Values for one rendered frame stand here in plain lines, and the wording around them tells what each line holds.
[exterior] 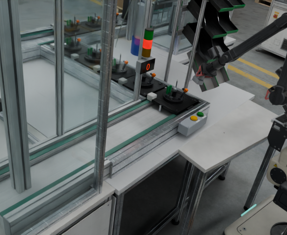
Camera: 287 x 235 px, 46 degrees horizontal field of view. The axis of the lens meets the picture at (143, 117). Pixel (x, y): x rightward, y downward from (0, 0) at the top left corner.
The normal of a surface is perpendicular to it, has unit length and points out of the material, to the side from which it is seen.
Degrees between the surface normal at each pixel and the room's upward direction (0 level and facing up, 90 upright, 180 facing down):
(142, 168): 0
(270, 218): 0
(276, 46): 90
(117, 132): 0
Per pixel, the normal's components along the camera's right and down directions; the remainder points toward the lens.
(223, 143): 0.12, -0.84
